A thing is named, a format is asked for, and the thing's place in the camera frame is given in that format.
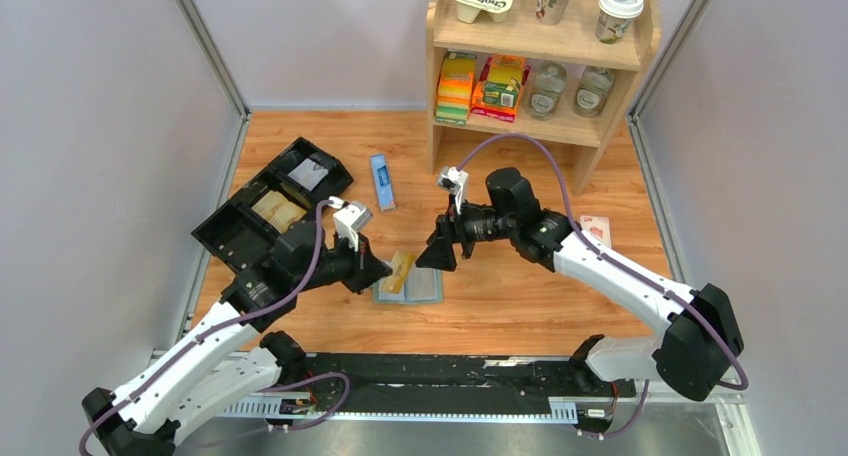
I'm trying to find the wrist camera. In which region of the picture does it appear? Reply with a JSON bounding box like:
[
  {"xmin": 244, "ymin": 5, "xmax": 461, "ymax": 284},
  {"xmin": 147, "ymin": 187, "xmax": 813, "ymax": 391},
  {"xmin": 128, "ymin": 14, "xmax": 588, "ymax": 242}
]
[
  {"xmin": 436, "ymin": 166, "xmax": 469, "ymax": 216},
  {"xmin": 329, "ymin": 196, "xmax": 373, "ymax": 252}
]

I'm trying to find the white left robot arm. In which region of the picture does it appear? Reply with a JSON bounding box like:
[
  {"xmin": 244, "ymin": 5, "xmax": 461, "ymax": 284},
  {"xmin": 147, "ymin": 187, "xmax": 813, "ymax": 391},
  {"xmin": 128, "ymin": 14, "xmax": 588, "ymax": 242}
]
[{"xmin": 78, "ymin": 207, "xmax": 391, "ymax": 455}]

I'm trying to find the green sponge pack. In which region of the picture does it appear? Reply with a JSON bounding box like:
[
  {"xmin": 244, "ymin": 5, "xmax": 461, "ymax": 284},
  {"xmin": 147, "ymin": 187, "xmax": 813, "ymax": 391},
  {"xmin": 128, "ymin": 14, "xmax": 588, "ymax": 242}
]
[{"xmin": 435, "ymin": 51, "xmax": 477, "ymax": 125}]

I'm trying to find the aluminium frame rail left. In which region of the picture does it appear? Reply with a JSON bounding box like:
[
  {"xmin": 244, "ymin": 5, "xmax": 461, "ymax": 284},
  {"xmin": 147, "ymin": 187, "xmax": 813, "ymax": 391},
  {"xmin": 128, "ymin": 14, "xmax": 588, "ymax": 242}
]
[{"xmin": 163, "ymin": 0, "xmax": 252, "ymax": 352}]

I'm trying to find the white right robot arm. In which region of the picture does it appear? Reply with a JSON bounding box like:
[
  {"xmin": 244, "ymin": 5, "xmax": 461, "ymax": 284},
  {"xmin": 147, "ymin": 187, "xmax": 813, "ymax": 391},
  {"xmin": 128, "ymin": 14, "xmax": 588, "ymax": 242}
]
[{"xmin": 416, "ymin": 167, "xmax": 744, "ymax": 401}]

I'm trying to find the aluminium frame rail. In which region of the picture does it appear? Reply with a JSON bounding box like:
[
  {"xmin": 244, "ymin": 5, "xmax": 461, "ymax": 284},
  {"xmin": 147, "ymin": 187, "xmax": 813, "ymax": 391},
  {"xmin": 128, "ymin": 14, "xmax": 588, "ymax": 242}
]
[
  {"xmin": 163, "ymin": 0, "xmax": 252, "ymax": 352},
  {"xmin": 626, "ymin": 0, "xmax": 711, "ymax": 282}
]

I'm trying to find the aluminium frame rail right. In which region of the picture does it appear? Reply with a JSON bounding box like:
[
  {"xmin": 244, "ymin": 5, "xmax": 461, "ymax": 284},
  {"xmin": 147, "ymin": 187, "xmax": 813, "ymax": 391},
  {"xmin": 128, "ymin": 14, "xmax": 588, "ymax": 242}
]
[{"xmin": 626, "ymin": 0, "xmax": 711, "ymax": 282}]

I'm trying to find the teal card holder wallet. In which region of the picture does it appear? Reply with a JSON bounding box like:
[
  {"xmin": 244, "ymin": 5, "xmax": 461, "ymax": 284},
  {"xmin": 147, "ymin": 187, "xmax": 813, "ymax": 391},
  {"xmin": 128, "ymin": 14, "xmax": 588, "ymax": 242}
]
[{"xmin": 371, "ymin": 267, "xmax": 444, "ymax": 305}]

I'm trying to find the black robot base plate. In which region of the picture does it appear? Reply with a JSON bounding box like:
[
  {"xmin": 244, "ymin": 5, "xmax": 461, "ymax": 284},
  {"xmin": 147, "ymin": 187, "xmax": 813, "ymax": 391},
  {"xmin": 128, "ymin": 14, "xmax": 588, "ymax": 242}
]
[{"xmin": 278, "ymin": 353, "xmax": 636, "ymax": 416}]

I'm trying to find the white Kamenoko sponge pack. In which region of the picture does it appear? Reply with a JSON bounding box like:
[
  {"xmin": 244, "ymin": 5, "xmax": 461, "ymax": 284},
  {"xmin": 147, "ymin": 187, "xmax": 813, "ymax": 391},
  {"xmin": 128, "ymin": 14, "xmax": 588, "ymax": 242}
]
[{"xmin": 578, "ymin": 215, "xmax": 612, "ymax": 247}]

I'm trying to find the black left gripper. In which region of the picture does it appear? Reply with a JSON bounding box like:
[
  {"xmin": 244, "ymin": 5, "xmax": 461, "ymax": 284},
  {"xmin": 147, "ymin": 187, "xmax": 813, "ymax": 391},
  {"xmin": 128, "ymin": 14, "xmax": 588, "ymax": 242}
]
[{"xmin": 294, "ymin": 229, "xmax": 393, "ymax": 295}]

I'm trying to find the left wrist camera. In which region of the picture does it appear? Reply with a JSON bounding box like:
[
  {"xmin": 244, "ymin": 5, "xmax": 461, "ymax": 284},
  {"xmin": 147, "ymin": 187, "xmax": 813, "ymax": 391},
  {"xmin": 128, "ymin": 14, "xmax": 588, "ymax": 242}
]
[{"xmin": 329, "ymin": 196, "xmax": 373, "ymax": 252}]

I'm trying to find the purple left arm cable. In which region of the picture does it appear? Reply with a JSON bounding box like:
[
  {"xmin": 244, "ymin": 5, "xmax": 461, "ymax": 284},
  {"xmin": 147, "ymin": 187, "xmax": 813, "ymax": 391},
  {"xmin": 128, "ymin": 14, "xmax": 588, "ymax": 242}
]
[{"xmin": 78, "ymin": 199, "xmax": 351, "ymax": 456}]

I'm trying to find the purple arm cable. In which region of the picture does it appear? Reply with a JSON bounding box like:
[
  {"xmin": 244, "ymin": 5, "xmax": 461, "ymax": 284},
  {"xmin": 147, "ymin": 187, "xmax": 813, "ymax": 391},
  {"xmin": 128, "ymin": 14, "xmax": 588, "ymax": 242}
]
[
  {"xmin": 457, "ymin": 133, "xmax": 750, "ymax": 440},
  {"xmin": 78, "ymin": 199, "xmax": 351, "ymax": 456}
]

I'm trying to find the orange pink sponge pack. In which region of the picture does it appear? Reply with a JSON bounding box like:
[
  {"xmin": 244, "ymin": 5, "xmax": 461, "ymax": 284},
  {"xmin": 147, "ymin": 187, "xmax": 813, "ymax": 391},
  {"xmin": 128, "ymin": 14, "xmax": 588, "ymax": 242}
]
[{"xmin": 471, "ymin": 54, "xmax": 529, "ymax": 123}]

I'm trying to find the wooden shelf unit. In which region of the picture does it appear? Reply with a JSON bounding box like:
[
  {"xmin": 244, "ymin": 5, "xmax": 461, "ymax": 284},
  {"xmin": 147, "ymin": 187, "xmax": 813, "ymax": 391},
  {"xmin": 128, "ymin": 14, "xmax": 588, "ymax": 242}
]
[{"xmin": 425, "ymin": 0, "xmax": 662, "ymax": 195}]

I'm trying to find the glass jar right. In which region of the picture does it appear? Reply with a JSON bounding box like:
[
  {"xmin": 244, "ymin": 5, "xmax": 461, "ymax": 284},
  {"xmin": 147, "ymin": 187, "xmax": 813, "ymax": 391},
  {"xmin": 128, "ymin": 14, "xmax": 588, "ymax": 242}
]
[{"xmin": 573, "ymin": 66, "xmax": 617, "ymax": 118}]

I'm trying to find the glass jar left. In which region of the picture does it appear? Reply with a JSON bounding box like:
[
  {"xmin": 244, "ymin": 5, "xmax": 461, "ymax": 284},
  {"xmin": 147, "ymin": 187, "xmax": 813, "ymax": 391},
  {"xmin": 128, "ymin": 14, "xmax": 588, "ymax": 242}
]
[{"xmin": 527, "ymin": 61, "xmax": 567, "ymax": 120}]

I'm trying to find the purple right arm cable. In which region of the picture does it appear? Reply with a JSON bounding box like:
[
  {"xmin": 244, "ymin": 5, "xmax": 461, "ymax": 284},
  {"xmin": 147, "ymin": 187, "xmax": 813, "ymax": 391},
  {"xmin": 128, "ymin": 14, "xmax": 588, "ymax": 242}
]
[{"xmin": 457, "ymin": 133, "xmax": 750, "ymax": 440}]

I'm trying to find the blue slim box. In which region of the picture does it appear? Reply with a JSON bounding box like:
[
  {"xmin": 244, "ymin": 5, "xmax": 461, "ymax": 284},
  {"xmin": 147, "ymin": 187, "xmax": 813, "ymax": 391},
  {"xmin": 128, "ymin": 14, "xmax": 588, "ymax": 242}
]
[{"xmin": 370, "ymin": 154, "xmax": 396, "ymax": 212}]

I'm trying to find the paper coffee cup right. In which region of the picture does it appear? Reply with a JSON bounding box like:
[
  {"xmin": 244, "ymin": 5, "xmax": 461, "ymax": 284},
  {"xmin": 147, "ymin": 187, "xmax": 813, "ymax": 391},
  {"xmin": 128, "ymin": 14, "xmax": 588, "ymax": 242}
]
[{"xmin": 595, "ymin": 0, "xmax": 645, "ymax": 44}]

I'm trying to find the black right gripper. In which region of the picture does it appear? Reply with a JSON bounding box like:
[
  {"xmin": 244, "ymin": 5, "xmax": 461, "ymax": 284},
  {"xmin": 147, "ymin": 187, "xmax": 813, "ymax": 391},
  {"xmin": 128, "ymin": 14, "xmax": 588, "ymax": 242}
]
[{"xmin": 415, "ymin": 192, "xmax": 516, "ymax": 272}]

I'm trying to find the glass jar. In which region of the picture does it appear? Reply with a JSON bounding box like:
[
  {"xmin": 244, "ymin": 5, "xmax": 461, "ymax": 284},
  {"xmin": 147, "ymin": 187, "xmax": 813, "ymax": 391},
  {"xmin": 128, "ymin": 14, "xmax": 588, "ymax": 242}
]
[
  {"xmin": 573, "ymin": 66, "xmax": 617, "ymax": 118},
  {"xmin": 527, "ymin": 61, "xmax": 567, "ymax": 120}
]

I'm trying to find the black compartment tray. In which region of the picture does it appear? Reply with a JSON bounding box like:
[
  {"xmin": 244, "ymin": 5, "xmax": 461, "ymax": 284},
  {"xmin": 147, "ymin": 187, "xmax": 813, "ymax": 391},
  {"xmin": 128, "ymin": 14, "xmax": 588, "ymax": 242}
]
[{"xmin": 192, "ymin": 137, "xmax": 354, "ymax": 273}]

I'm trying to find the silver card in tray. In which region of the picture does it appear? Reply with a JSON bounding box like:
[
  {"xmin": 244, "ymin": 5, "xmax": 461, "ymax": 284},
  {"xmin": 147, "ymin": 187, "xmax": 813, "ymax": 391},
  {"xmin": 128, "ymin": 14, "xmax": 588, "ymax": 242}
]
[{"xmin": 288, "ymin": 158, "xmax": 329, "ymax": 191}]

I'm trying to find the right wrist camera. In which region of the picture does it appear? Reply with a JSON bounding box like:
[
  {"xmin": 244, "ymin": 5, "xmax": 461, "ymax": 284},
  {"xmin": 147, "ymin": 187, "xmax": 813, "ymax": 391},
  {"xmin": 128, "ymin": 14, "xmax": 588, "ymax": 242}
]
[{"xmin": 436, "ymin": 166, "xmax": 469, "ymax": 216}]

